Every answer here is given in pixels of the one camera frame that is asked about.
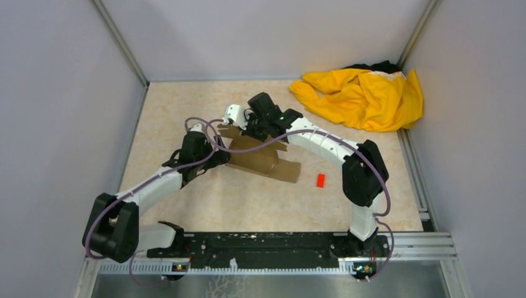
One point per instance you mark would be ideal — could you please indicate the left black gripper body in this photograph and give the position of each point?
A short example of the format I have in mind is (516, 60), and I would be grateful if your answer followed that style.
(218, 157)

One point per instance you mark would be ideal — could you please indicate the yellow cloth garment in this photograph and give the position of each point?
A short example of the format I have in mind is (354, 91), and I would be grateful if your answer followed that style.
(374, 101)

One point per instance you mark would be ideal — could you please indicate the small red block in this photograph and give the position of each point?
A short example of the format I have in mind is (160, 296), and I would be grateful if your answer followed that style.
(320, 182)

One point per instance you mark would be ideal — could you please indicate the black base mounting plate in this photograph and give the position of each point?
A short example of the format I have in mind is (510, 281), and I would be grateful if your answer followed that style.
(270, 250)

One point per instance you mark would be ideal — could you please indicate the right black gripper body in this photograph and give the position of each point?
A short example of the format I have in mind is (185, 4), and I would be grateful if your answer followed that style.
(254, 128)

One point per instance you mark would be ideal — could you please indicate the black cloth behind yellow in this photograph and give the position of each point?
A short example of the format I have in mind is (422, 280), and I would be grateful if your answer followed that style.
(384, 66)

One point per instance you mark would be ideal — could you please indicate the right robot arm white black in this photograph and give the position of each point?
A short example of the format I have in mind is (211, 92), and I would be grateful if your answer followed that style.
(363, 170)

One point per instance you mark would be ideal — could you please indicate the brown cardboard box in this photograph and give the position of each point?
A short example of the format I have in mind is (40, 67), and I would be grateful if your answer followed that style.
(264, 161)

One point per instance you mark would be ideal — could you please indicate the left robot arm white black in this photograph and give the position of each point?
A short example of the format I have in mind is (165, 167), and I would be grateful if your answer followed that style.
(113, 229)

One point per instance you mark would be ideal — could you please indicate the aluminium frame rail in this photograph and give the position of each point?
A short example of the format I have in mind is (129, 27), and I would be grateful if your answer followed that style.
(411, 246)

